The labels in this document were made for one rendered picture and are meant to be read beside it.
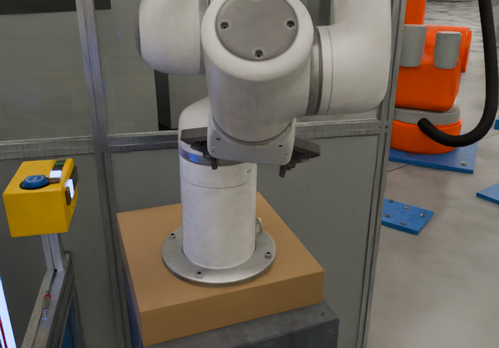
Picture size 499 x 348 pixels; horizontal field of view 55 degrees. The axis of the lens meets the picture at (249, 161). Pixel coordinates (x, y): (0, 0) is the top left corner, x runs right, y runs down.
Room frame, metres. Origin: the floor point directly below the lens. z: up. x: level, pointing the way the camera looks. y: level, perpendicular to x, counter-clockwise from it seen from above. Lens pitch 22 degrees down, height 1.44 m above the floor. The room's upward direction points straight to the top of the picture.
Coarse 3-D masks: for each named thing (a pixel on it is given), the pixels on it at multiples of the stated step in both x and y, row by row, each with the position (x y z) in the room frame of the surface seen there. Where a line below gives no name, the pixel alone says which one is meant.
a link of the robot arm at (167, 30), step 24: (144, 0) 0.64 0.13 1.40; (168, 0) 0.61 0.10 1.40; (192, 0) 0.63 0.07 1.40; (144, 24) 0.62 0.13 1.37; (168, 24) 0.61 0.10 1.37; (192, 24) 0.62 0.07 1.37; (144, 48) 0.63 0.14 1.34; (168, 48) 0.62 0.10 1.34; (192, 48) 0.62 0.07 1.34; (168, 72) 0.65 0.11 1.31; (192, 72) 0.65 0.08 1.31
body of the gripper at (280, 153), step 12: (216, 132) 0.48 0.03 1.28; (288, 132) 0.48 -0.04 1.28; (216, 144) 0.51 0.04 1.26; (228, 144) 0.50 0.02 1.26; (276, 144) 0.48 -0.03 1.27; (288, 144) 0.49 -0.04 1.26; (216, 156) 0.54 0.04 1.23; (228, 156) 0.53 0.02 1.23; (240, 156) 0.52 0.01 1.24; (252, 156) 0.52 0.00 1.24; (264, 156) 0.51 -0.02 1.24; (276, 156) 0.51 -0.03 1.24; (288, 156) 0.52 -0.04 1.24
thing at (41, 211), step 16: (48, 160) 0.92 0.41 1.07; (16, 176) 0.84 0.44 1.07; (48, 176) 0.84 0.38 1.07; (64, 176) 0.84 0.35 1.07; (16, 192) 0.77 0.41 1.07; (32, 192) 0.77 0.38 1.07; (48, 192) 0.78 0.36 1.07; (64, 192) 0.80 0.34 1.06; (16, 208) 0.77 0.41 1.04; (32, 208) 0.77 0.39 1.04; (48, 208) 0.78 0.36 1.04; (64, 208) 0.79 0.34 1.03; (16, 224) 0.77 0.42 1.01; (32, 224) 0.77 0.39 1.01; (48, 224) 0.78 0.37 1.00; (64, 224) 0.78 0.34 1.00
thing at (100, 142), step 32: (96, 32) 1.27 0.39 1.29; (96, 64) 1.26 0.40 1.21; (96, 96) 1.27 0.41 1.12; (384, 96) 1.43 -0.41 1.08; (96, 128) 1.26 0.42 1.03; (320, 128) 1.39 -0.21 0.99; (352, 128) 1.42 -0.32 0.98; (384, 128) 1.43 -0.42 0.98; (96, 160) 1.26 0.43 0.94; (384, 160) 1.43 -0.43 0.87; (384, 192) 1.44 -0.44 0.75
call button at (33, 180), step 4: (28, 176) 0.82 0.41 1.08; (32, 176) 0.82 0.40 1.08; (36, 176) 0.82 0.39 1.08; (40, 176) 0.82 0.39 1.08; (44, 176) 0.82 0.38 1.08; (24, 180) 0.80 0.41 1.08; (28, 180) 0.80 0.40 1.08; (32, 180) 0.80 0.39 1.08; (36, 180) 0.80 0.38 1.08; (40, 180) 0.80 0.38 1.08; (44, 180) 0.80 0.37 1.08; (24, 184) 0.79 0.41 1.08; (28, 184) 0.79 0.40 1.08; (32, 184) 0.79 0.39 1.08; (36, 184) 0.79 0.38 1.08; (40, 184) 0.79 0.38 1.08; (44, 184) 0.80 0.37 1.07
